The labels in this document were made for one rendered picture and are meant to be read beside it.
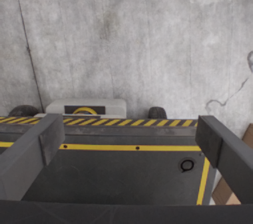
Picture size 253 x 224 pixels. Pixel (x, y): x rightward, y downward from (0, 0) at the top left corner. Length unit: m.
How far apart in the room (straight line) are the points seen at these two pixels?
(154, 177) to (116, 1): 0.55
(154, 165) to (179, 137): 0.09
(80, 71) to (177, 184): 0.49
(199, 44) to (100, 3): 0.37
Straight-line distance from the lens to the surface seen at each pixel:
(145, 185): 0.47
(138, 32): 0.67
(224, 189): 0.95
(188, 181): 0.48
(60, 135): 0.17
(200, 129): 0.17
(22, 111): 0.69
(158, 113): 0.59
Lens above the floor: 0.66
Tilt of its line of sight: 73 degrees down
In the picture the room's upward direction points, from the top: 177 degrees counter-clockwise
